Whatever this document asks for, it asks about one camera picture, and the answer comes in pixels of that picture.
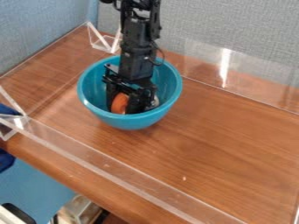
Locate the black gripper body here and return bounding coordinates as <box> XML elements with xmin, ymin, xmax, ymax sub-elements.
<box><xmin>103</xmin><ymin>47</ymin><xmax>159</xmax><ymax>100</ymax></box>

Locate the clear acrylic front barrier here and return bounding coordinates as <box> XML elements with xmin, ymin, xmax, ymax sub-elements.
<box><xmin>0</xmin><ymin>86</ymin><xmax>246</xmax><ymax>224</ymax></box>

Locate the grey metal table frame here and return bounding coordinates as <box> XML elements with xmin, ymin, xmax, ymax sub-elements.
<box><xmin>51</xmin><ymin>194</ymin><xmax>103</xmax><ymax>224</ymax></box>

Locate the black and white object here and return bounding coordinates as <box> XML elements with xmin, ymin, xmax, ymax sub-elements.
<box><xmin>0</xmin><ymin>203</ymin><xmax>36</xmax><ymax>224</ymax></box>

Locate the clear acrylic corner bracket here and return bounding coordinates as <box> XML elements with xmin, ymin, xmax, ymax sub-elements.
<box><xmin>87</xmin><ymin>22</ymin><xmax>122</xmax><ymax>54</ymax></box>

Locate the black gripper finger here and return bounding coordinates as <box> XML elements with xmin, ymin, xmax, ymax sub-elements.
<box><xmin>107</xmin><ymin>82</ymin><xmax>120</xmax><ymax>112</ymax></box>
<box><xmin>126</xmin><ymin>94</ymin><xmax>159</xmax><ymax>114</ymax></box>

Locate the orange and white toy mushroom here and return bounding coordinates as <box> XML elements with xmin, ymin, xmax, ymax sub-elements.
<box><xmin>111</xmin><ymin>93</ymin><xmax>128</xmax><ymax>115</ymax></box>

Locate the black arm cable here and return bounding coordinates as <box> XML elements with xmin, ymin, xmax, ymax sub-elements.
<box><xmin>150</xmin><ymin>40</ymin><xmax>166</xmax><ymax>67</ymax></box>

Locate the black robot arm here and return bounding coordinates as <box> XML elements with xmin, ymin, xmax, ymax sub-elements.
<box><xmin>100</xmin><ymin>0</ymin><xmax>162</xmax><ymax>115</ymax></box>

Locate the blue plastic bowl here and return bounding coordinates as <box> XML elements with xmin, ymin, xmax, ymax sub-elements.
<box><xmin>78</xmin><ymin>56</ymin><xmax>183</xmax><ymax>130</ymax></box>

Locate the blue cloth object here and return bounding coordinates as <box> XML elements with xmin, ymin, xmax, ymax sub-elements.
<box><xmin>0</xmin><ymin>103</ymin><xmax>20</xmax><ymax>173</ymax></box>

